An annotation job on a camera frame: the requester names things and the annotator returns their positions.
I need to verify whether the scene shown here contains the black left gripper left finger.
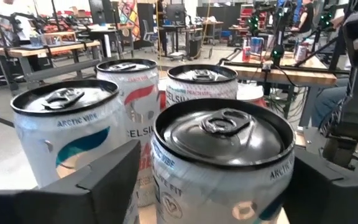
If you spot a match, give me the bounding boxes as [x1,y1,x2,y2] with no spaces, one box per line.
[0,139,142,224]

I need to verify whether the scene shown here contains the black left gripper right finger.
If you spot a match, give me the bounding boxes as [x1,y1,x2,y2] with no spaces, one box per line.
[283,146,358,224]

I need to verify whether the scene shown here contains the tall grey drink can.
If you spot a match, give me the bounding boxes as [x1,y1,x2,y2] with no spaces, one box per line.
[10,78,130,191]

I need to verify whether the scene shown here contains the silver can black lid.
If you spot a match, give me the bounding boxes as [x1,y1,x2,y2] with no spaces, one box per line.
[150,98,296,224]

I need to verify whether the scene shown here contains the tall white can red print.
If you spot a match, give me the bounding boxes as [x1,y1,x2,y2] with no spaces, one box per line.
[95,58,161,208]

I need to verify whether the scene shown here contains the short silver pink can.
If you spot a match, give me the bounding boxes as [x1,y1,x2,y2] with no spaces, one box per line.
[165,63,239,108]

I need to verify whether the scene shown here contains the person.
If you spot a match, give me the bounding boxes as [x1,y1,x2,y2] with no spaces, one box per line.
[290,0,316,35]
[155,0,168,54]
[0,0,35,42]
[311,77,351,128]

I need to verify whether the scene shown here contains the background red white can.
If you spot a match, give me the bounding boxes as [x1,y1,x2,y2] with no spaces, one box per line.
[295,44,308,62]

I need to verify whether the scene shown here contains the blue lit monitor screen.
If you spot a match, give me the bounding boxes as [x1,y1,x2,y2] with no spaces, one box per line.
[277,0,303,24]

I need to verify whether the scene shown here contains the wooden workbench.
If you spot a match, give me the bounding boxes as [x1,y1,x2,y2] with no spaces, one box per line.
[221,49,338,88]
[0,39,103,95]

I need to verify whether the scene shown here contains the red storage bins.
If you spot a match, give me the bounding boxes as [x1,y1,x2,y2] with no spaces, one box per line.
[239,5,255,29]

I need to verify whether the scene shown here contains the black office desk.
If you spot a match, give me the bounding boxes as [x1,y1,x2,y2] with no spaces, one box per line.
[157,24,188,60]

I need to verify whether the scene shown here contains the yellow hanging cable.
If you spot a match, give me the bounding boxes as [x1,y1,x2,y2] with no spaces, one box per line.
[155,0,163,62]

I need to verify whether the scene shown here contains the colourful patterned wall art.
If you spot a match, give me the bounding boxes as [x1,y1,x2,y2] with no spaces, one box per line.
[118,0,141,42]

